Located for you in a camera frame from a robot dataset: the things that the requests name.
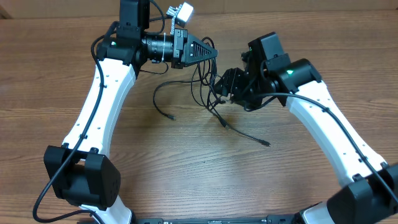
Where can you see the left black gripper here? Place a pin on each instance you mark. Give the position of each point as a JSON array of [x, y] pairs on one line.
[[181, 38]]

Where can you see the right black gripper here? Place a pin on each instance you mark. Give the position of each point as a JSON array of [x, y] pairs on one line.
[[231, 83]]

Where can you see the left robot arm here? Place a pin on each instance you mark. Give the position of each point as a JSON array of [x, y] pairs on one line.
[[80, 170]]

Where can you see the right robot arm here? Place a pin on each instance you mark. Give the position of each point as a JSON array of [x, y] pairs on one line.
[[368, 184]]

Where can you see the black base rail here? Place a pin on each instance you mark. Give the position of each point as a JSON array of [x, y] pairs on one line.
[[217, 220]]

